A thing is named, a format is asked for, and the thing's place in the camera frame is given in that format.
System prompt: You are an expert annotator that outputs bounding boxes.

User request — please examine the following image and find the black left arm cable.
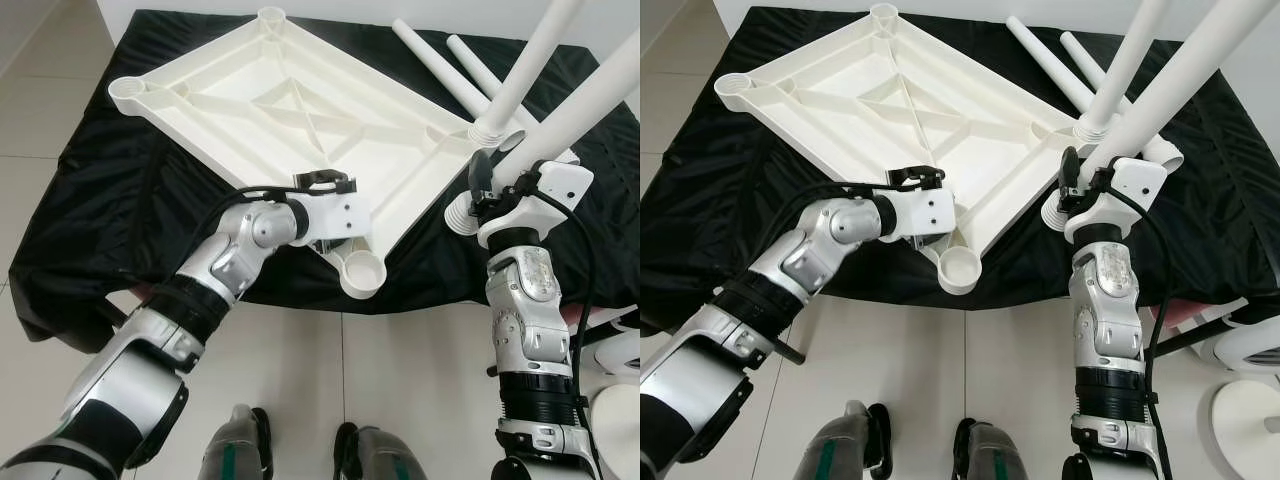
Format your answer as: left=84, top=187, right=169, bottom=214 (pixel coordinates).
left=205, top=172, right=356, bottom=261
left=770, top=165, right=946, bottom=261

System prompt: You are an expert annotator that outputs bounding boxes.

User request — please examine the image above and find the grey robot left leg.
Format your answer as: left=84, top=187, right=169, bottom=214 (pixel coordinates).
left=805, top=400, right=891, bottom=480
left=200, top=405, right=271, bottom=480

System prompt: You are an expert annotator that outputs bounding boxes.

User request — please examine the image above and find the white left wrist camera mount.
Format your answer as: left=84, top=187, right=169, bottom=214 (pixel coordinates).
left=295, top=190, right=373, bottom=246
left=885, top=185, right=956, bottom=241

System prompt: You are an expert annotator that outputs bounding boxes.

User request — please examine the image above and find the grey robot right leg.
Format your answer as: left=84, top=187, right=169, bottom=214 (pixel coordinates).
left=335, top=425, right=426, bottom=480
left=950, top=420, right=1031, bottom=480

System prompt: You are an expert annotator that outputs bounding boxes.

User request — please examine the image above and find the white plastic children table top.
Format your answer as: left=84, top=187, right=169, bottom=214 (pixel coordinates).
left=108, top=8, right=491, bottom=299
left=714, top=3, right=1086, bottom=296

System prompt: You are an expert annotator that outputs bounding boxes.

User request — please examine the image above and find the grey robot leg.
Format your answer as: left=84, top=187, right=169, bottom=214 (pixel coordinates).
left=805, top=400, right=891, bottom=480
left=200, top=405, right=271, bottom=480
left=950, top=420, right=1031, bottom=480
left=335, top=425, right=426, bottom=480

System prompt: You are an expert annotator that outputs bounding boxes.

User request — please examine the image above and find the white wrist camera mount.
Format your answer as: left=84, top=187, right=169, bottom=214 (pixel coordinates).
left=478, top=163, right=594, bottom=251
left=1063, top=157, right=1169, bottom=244
left=295, top=190, right=373, bottom=246
left=885, top=185, right=956, bottom=241

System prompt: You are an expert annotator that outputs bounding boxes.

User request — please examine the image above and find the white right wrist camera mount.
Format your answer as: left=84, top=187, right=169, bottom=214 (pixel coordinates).
left=1063, top=157, right=1169, bottom=244
left=478, top=163, right=594, bottom=251

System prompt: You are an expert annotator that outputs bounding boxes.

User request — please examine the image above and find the black table cloth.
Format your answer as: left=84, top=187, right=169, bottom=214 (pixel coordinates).
left=10, top=10, right=641, bottom=351
left=640, top=8, right=1280, bottom=331

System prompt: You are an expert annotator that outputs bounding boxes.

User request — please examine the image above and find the white round base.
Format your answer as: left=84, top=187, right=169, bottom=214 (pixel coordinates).
left=590, top=385, right=641, bottom=480
left=1205, top=380, right=1280, bottom=480

